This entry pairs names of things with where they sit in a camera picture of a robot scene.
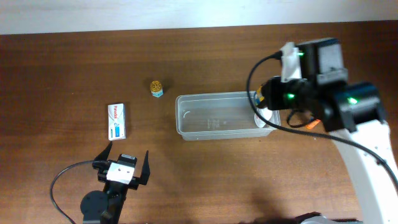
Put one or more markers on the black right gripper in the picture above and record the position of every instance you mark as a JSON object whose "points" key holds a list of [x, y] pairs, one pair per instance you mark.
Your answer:
{"points": [[268, 94]]}

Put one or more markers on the orange tablet tube white cap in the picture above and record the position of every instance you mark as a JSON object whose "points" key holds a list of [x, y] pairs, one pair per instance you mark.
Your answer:
{"points": [[312, 124]]}

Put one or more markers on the clear plastic container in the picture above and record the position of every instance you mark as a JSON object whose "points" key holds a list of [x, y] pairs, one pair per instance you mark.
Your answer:
{"points": [[212, 116]]}

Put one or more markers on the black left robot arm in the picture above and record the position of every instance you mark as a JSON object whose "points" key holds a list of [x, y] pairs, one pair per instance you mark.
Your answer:
{"points": [[105, 206]]}

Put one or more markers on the white Panadol box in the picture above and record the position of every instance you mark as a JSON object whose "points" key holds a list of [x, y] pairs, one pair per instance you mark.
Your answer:
{"points": [[116, 122]]}

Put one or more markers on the small jar gold lid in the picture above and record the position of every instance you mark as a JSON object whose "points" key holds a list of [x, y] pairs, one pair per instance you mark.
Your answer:
{"points": [[156, 89]]}

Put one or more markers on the white dropper bottle clear cap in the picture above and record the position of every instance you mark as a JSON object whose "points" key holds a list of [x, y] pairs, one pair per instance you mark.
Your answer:
{"points": [[265, 113]]}

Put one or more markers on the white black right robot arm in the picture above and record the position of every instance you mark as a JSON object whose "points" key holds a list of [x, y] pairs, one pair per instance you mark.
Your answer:
{"points": [[315, 79]]}

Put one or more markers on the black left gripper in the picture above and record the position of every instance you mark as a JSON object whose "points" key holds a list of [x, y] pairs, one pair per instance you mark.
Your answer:
{"points": [[134, 181]]}

